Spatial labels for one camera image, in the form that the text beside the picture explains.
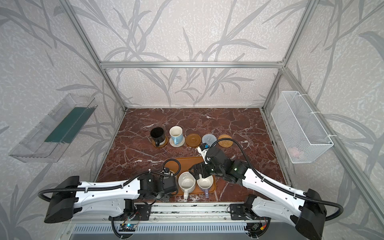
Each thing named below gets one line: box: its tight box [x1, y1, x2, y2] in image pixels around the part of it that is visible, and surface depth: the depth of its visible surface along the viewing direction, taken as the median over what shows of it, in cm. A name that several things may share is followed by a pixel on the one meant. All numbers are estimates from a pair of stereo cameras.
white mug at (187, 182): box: [178, 171, 196, 200], surface depth 75 cm
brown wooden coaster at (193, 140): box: [185, 133, 202, 147], surface depth 104 cm
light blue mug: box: [169, 125, 184, 145], surface depth 96 cm
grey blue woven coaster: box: [201, 133, 218, 147], surface depth 104 cm
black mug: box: [150, 127, 166, 147], surface depth 95 cm
